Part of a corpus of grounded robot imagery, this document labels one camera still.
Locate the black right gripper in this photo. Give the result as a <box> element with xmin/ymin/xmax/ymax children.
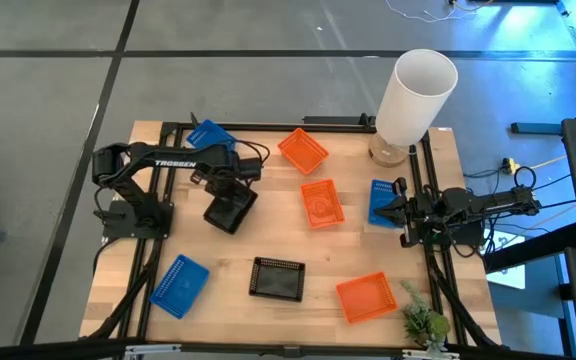
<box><xmin>373</xmin><ymin>176</ymin><xmax>425</xmax><ymax>249</ymax></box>

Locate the blue plastic basket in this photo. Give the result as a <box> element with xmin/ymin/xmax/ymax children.
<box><xmin>367</xmin><ymin>178</ymin><xmax>405</xmax><ymax>230</ymax></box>
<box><xmin>148</xmin><ymin>253</ymin><xmax>211</xmax><ymax>320</ymax></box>
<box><xmin>186</xmin><ymin>118</ymin><xmax>238</xmax><ymax>152</ymax></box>

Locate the black plastic basket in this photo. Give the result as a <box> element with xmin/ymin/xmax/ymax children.
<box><xmin>202</xmin><ymin>179</ymin><xmax>260</xmax><ymax>236</ymax></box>
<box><xmin>248</xmin><ymin>256</ymin><xmax>306</xmax><ymax>303</ymax></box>

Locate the orange plastic basket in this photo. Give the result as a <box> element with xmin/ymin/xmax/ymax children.
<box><xmin>300</xmin><ymin>178</ymin><xmax>346</xmax><ymax>231</ymax></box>
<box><xmin>277</xmin><ymin>127</ymin><xmax>330</xmax><ymax>176</ymax></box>
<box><xmin>335</xmin><ymin>271</ymin><xmax>399</xmax><ymax>325</ymax></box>

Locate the wooden lamp base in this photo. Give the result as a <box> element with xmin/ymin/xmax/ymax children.
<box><xmin>367</xmin><ymin>132</ymin><xmax>410</xmax><ymax>169</ymax></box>

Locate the small green artificial plant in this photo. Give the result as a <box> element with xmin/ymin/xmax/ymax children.
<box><xmin>399</xmin><ymin>279</ymin><xmax>452</xmax><ymax>357</ymax></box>

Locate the white cylindrical lamp shade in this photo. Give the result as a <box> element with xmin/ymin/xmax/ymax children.
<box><xmin>375</xmin><ymin>48</ymin><xmax>460</xmax><ymax>148</ymax></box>

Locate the dark floor bar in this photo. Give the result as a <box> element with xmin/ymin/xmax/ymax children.
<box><xmin>510</xmin><ymin>121</ymin><xmax>564</xmax><ymax>136</ymax></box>

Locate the black crossbar with silver brackets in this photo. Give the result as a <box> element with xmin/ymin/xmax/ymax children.
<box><xmin>0</xmin><ymin>337</ymin><xmax>576</xmax><ymax>360</ymax></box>

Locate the black aluminium table frame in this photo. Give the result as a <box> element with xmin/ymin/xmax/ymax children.
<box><xmin>83</xmin><ymin>112</ymin><xmax>500</xmax><ymax>351</ymax></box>

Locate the black cable bundle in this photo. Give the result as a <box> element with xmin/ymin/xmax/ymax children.
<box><xmin>462</xmin><ymin>164</ymin><xmax>575</xmax><ymax>257</ymax></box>

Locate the pale yellow cable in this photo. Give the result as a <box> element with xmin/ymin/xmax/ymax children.
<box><xmin>516</xmin><ymin>153</ymin><xmax>576</xmax><ymax>229</ymax></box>

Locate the thin white floor cable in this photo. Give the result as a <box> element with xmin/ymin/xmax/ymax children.
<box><xmin>384</xmin><ymin>0</ymin><xmax>495</xmax><ymax>24</ymax></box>

